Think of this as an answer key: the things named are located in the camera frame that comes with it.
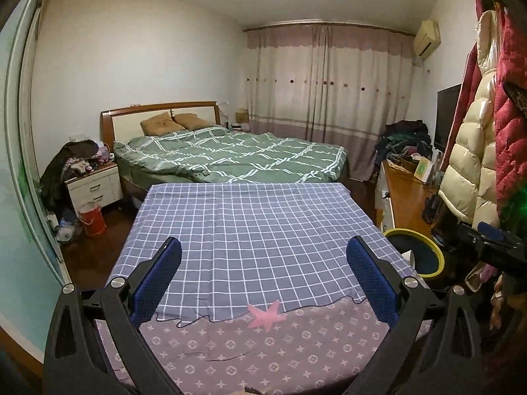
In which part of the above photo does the green checked quilt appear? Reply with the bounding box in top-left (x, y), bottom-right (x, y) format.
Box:
top-left (113, 127), bottom-right (348, 184)

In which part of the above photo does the pink white curtain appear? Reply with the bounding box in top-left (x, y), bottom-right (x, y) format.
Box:
top-left (243, 22), bottom-right (414, 182)

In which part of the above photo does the clear plastic bottles pile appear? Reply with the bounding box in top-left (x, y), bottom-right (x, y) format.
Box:
top-left (49, 214), bottom-right (83, 243)

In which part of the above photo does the pile of pink clothes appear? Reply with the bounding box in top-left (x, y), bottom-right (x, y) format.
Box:
top-left (70, 148), bottom-right (114, 173)

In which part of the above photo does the wooden bed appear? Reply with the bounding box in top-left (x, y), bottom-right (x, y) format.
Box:
top-left (100, 101), bottom-right (350, 198)

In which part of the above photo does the purple patterned cloth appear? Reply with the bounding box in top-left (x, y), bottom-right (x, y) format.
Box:
top-left (97, 296), bottom-right (433, 395)

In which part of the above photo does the red bucket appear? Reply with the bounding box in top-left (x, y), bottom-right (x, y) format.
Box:
top-left (78, 202), bottom-right (107, 237)

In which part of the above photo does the red quilted jacket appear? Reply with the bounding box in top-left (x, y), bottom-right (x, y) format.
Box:
top-left (492, 4), bottom-right (527, 215)

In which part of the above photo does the blue checked cloth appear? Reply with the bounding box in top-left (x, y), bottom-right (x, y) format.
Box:
top-left (108, 182), bottom-right (429, 324)

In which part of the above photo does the white nightstand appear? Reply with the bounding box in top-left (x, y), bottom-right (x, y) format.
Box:
top-left (66, 161), bottom-right (122, 214)

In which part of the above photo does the pink star patch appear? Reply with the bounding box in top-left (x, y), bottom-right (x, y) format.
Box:
top-left (246, 300), bottom-right (286, 332)

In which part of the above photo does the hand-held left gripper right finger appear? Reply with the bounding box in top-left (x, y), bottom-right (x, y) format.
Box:
top-left (346, 236), bottom-right (486, 395)

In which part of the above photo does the pile of dark clothes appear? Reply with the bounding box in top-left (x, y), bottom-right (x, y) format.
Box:
top-left (374, 119), bottom-right (433, 165)

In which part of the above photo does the brown pillow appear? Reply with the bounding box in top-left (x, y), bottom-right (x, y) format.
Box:
top-left (140, 113), bottom-right (185, 136)
top-left (174, 113), bottom-right (211, 129)

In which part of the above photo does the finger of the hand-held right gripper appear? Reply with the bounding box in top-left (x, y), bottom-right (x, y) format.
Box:
top-left (457, 221), bottom-right (527, 258)

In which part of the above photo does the yellow rimmed dark bin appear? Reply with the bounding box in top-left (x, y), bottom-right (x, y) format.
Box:
top-left (384, 227), bottom-right (445, 278)

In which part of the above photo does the wooden desk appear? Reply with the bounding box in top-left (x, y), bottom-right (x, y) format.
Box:
top-left (374, 160), bottom-right (445, 235)

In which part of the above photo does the cream puffer jacket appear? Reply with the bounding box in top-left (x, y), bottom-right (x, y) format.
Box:
top-left (438, 8), bottom-right (501, 231)

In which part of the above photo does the sliding wardrobe door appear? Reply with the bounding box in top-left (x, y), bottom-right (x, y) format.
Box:
top-left (0, 0), bottom-right (70, 289)

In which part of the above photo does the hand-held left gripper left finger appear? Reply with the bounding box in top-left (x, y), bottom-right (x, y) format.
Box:
top-left (43, 236), bottom-right (182, 395)

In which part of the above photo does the cream air conditioner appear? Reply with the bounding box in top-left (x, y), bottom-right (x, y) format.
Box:
top-left (413, 19), bottom-right (441, 57)

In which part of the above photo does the green picture card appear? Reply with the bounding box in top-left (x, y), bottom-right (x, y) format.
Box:
top-left (413, 158), bottom-right (434, 182)

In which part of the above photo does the black flat monitor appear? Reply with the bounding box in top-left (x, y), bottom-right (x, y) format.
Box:
top-left (433, 83), bottom-right (462, 154)

